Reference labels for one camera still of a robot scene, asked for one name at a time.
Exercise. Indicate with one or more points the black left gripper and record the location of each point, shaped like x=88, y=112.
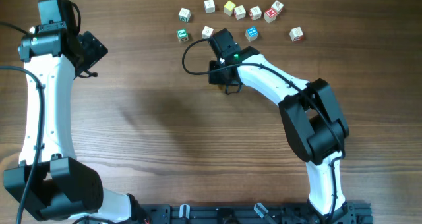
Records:
x=93, y=49

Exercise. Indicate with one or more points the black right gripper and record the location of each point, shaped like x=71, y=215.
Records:
x=217, y=74

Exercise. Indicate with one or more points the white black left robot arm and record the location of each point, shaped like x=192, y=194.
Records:
x=49, y=182

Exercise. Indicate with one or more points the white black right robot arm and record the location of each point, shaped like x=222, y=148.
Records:
x=314, y=124

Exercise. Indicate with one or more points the blue top wooden block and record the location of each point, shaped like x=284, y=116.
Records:
x=251, y=34

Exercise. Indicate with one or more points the red letter M block left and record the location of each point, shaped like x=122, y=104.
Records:
x=207, y=32

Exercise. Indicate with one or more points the green ball picture block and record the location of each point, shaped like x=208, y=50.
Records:
x=182, y=35

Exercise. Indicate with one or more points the red side picture block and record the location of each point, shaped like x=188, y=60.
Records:
x=239, y=12

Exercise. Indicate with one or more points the red edge picture block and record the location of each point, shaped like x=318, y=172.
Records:
x=255, y=13

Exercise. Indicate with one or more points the yellow top wooden block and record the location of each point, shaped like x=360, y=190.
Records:
x=229, y=8

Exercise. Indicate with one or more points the red top M block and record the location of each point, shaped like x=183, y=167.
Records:
x=270, y=15

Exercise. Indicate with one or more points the plain wooden block left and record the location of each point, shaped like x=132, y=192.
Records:
x=209, y=6

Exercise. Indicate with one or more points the green letter A block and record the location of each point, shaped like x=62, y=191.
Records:
x=184, y=15

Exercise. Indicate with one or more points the red letter Y block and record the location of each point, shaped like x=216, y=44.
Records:
x=296, y=34

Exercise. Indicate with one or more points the red number block far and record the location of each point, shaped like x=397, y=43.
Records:
x=277, y=6

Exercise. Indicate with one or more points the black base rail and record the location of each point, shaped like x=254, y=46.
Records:
x=295, y=213

